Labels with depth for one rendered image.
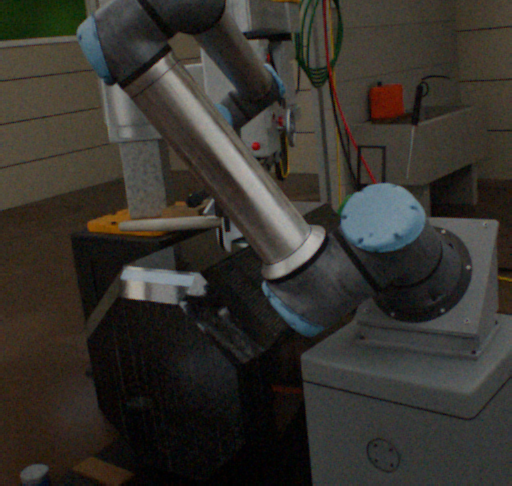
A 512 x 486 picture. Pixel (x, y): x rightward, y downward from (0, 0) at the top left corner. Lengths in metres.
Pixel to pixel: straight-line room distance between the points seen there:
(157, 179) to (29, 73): 5.98
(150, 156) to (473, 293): 2.18
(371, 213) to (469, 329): 0.32
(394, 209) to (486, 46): 6.25
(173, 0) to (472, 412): 0.92
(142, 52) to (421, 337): 0.81
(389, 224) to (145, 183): 2.23
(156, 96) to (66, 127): 8.30
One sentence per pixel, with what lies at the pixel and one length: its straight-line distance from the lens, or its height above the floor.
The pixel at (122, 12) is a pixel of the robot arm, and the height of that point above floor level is 1.59.
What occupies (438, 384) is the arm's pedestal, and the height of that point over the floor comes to 0.85.
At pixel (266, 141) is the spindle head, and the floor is 1.18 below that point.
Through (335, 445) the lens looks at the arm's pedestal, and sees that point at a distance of 1.65.
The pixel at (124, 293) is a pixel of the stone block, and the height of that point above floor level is 0.75.
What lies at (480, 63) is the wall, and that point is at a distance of 7.60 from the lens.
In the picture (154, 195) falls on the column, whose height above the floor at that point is 0.89.
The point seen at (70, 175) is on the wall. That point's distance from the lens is 9.59.
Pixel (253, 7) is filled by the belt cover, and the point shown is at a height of 1.65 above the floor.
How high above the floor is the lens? 1.50
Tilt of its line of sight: 14 degrees down
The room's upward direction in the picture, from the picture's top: 6 degrees counter-clockwise
